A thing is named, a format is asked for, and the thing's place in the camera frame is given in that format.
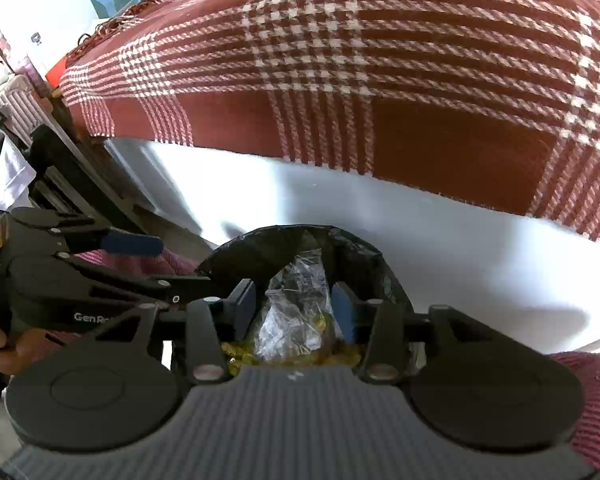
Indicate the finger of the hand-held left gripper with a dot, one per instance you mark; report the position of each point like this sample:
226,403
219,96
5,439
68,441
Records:
130,245
180,287

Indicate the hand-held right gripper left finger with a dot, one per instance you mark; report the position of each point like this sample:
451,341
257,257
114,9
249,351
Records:
245,305

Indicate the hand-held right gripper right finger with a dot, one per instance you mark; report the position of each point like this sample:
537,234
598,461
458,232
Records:
342,310

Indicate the clear plastic bag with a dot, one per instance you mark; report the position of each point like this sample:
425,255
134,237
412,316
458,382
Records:
290,320

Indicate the black waste bin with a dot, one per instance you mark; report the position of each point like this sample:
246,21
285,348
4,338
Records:
280,237

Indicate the person's left hand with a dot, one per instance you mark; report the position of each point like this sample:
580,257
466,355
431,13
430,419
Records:
20,352

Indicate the black metal stand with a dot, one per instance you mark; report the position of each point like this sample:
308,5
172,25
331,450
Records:
80,180

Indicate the white table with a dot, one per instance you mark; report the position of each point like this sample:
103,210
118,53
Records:
430,260

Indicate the white radiator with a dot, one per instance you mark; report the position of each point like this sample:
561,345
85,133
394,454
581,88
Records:
10,100

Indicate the red plaid blanket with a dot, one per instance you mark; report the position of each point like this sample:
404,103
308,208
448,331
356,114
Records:
430,135

